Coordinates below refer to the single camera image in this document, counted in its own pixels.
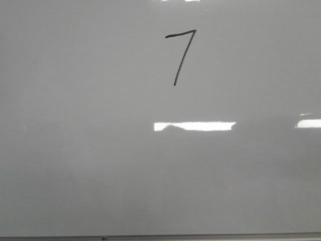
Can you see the white whiteboard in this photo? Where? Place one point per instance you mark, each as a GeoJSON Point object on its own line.
{"type": "Point", "coordinates": [159, 117]}

